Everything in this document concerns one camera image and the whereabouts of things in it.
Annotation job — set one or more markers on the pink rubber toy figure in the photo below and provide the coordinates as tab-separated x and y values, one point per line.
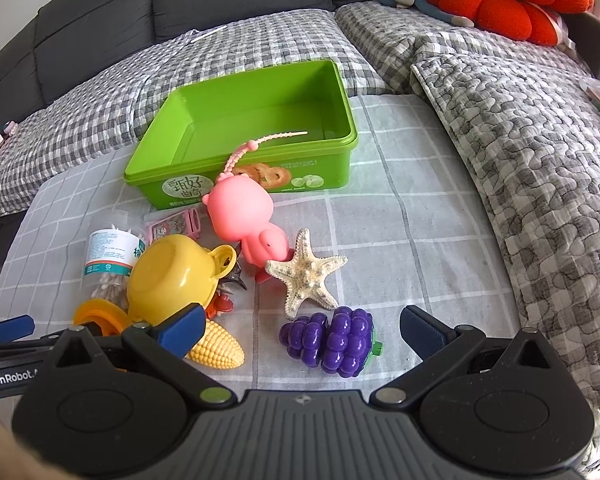
240	205

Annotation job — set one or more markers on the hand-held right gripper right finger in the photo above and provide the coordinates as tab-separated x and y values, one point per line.
422	332

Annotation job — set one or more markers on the purple toy grapes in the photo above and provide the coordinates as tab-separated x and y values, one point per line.
345	340

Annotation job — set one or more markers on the dark grey padded headboard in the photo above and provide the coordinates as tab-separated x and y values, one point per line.
105	15

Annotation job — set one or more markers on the yellow toy pot lid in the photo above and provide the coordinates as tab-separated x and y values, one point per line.
97	312

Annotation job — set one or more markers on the red toy crab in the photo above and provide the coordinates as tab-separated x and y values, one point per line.
222	305

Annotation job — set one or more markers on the clear cotton swab jar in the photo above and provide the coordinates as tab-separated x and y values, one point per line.
107	255

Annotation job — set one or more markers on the beige starfish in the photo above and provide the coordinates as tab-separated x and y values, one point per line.
305	272

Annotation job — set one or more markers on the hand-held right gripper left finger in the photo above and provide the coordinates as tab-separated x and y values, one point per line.
185	327

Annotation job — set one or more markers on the grey quilted blanket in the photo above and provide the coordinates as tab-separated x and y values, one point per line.
530	170

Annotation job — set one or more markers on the black hair claw clip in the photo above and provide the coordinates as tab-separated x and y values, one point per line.
237	280

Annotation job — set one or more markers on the orange flower cushion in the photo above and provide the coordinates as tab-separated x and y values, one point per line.
510	10

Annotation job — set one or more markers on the yellow toy pot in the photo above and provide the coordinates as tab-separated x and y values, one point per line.
170	275

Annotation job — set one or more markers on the green plastic box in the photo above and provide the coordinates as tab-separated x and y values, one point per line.
260	105

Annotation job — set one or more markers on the yellow toy corn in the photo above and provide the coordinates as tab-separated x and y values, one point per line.
220	347

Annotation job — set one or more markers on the grey checkered pillow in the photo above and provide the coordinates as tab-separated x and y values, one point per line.
405	45
105	100

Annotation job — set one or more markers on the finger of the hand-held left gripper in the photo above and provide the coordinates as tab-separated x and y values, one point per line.
7	327

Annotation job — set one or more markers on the pink card packet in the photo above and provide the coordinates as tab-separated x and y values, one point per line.
172	225

